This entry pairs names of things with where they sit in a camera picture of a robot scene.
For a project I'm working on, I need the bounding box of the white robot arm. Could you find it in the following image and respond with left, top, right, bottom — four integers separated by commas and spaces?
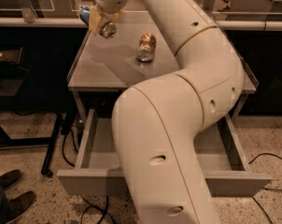
90, 0, 245, 224

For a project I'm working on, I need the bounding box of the black floor cable right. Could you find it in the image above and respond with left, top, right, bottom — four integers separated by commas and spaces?
247, 152, 282, 224

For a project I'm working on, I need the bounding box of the upper brown shoe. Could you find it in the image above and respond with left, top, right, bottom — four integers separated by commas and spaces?
0, 170, 21, 190

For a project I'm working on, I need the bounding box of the black floor cable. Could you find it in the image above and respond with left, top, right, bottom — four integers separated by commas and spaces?
61, 126, 118, 224
247, 152, 282, 224

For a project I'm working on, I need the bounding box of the black side table frame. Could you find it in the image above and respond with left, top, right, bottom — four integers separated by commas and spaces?
0, 47, 63, 177

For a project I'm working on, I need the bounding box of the gold brown soda can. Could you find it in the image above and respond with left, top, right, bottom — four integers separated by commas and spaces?
136, 34, 157, 63

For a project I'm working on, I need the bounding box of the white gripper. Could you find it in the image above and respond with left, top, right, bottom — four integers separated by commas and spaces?
89, 0, 128, 35

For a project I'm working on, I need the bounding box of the black floor cable left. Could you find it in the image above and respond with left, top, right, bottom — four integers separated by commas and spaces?
61, 126, 118, 224

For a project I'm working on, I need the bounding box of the blue silver redbull can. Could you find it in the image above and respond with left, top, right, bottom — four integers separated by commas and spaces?
79, 6, 117, 39

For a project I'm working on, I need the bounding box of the open grey top drawer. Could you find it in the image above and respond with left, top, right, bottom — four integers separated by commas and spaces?
58, 110, 273, 197

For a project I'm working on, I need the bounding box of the grey cabinet table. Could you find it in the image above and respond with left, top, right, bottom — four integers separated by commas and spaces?
66, 10, 260, 126

